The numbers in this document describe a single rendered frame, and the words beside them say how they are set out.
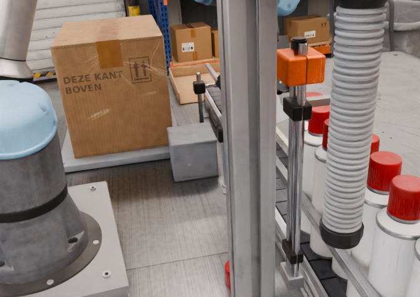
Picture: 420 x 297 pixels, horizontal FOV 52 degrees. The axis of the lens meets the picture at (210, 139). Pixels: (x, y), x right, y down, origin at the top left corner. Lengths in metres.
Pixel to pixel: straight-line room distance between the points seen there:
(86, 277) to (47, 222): 0.09
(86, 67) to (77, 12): 3.79
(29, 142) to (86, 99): 0.47
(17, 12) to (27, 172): 0.23
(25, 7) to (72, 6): 4.09
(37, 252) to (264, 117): 0.35
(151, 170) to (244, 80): 0.63
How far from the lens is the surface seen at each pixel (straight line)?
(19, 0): 0.67
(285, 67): 0.44
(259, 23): 0.38
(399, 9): 3.62
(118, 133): 1.03
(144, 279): 0.71
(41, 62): 4.86
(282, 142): 0.91
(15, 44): 0.67
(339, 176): 0.33
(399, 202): 0.45
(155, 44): 0.97
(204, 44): 4.38
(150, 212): 0.85
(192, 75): 1.65
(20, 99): 0.57
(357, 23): 0.29
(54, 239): 0.60
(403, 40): 2.77
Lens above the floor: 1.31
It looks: 25 degrees down
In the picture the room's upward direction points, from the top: 4 degrees counter-clockwise
